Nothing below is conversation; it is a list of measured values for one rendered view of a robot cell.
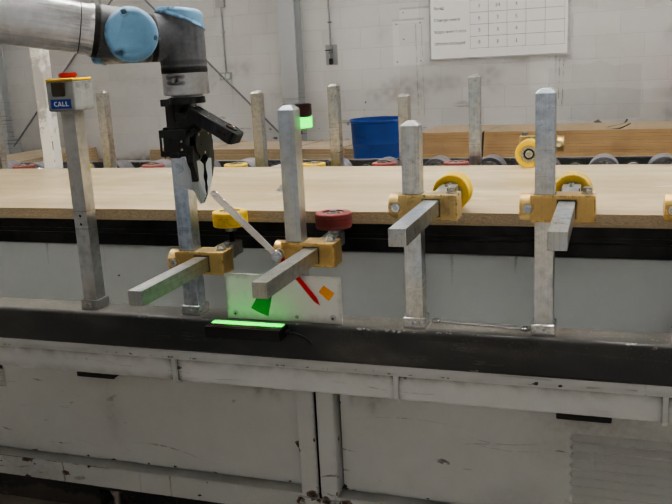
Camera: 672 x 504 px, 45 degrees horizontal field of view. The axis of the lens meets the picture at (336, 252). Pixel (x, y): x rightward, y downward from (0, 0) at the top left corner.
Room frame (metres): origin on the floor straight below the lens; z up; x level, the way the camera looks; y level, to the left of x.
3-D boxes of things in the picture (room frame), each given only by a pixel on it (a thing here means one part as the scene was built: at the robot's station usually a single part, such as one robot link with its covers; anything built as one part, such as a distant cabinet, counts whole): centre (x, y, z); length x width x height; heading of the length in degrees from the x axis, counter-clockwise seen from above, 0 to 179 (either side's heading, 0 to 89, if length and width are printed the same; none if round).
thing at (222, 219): (1.83, 0.24, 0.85); 0.08 x 0.08 x 0.11
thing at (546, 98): (1.49, -0.39, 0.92); 0.04 x 0.04 x 0.48; 71
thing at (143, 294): (1.65, 0.30, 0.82); 0.44 x 0.03 x 0.04; 161
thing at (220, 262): (1.72, 0.30, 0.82); 0.14 x 0.06 x 0.05; 71
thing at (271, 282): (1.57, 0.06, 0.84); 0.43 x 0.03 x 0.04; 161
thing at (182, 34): (1.63, 0.28, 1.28); 0.10 x 0.09 x 0.12; 112
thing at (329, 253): (1.64, 0.06, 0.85); 0.14 x 0.06 x 0.05; 71
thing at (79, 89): (1.81, 0.56, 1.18); 0.07 x 0.07 x 0.08; 71
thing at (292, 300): (1.63, 0.12, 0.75); 0.26 x 0.01 x 0.10; 71
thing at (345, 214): (1.75, 0.00, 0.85); 0.08 x 0.08 x 0.11
